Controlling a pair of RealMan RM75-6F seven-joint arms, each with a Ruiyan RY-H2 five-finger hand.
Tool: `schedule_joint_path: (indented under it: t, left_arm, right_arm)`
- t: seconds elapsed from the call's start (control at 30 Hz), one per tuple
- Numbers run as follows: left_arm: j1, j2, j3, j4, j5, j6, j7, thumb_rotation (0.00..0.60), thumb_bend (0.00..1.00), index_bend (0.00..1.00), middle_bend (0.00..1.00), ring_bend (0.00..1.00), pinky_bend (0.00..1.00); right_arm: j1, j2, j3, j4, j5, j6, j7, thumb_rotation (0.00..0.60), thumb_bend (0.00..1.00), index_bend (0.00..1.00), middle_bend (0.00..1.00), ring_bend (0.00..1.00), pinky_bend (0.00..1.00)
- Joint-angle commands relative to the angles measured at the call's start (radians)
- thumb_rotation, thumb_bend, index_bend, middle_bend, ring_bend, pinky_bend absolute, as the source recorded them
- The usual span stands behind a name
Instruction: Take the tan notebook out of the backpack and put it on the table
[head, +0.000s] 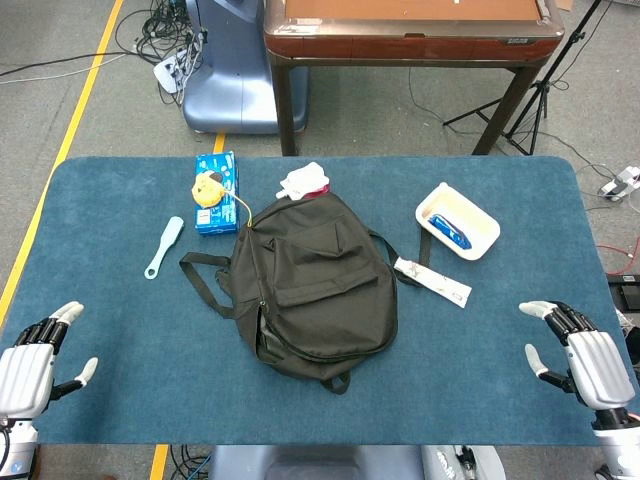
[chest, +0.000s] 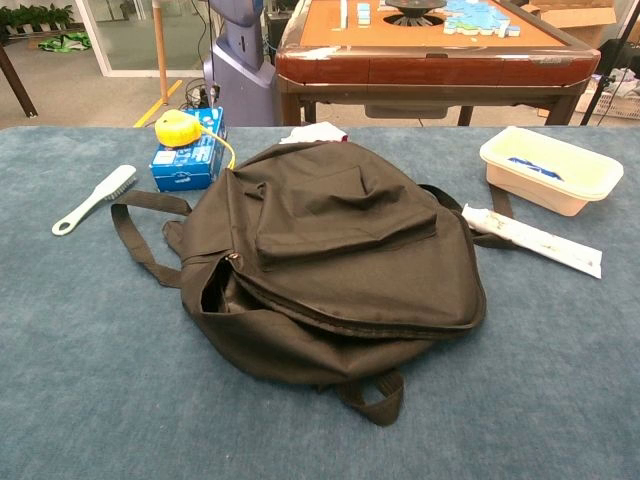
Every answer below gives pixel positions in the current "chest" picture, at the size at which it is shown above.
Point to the white toothpaste tube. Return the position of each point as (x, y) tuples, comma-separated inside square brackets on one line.
[(540, 240)]

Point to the white plastic basket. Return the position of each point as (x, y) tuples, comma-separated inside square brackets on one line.
[(617, 102)]

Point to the potted green plants row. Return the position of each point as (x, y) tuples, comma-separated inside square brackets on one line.
[(35, 16)]

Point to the blue white mahjong tile stack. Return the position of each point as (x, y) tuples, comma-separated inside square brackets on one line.
[(364, 14)]

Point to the wooden pole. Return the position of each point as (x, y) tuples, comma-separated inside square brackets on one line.
[(160, 50)]

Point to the cardboard box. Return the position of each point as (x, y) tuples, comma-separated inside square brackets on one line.
[(580, 20)]

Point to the yellow tape measure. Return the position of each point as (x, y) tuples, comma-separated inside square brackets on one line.
[(175, 129)]

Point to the blue snack packet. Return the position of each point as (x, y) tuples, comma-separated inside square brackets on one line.
[(535, 168)]

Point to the brown mahjong table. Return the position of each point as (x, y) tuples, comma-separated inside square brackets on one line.
[(425, 70)]

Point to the mint green scrub brush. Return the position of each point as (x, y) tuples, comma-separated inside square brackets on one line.
[(100, 192)]

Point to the black mahjong table dial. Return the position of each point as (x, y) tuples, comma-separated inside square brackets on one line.
[(415, 6)]

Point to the green cloth heap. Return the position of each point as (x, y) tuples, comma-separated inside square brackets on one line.
[(65, 42)]

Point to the beige plastic food container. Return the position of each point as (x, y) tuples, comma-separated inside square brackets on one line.
[(540, 196)]

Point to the upright white mahjong tile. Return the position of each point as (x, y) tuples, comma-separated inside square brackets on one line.
[(343, 11)]

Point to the black fabric backpack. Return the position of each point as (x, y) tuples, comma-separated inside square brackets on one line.
[(350, 250)]

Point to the black tripod stand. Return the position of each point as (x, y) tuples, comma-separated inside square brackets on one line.
[(598, 92)]

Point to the blue carpet table cover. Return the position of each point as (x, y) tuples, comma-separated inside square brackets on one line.
[(75, 350)]

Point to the white red spout pouch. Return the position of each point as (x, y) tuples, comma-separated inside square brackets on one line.
[(315, 132)]

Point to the white framed glass partition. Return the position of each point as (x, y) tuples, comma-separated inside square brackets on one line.
[(130, 35)]

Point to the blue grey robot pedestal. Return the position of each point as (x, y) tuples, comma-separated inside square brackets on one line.
[(240, 85)]

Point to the dark table leg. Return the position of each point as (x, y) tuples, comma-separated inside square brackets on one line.
[(21, 90)]

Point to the blue cookie box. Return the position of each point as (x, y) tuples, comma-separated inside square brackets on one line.
[(185, 170)]

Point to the blue white mahjong tile pile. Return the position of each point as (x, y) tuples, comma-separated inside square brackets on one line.
[(475, 17)]

